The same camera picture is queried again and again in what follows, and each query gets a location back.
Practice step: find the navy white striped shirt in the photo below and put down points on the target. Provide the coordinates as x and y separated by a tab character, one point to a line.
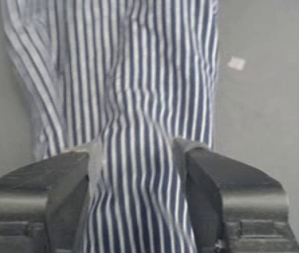
134	82

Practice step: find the small white paper scrap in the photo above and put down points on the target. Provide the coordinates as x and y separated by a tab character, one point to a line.
237	63

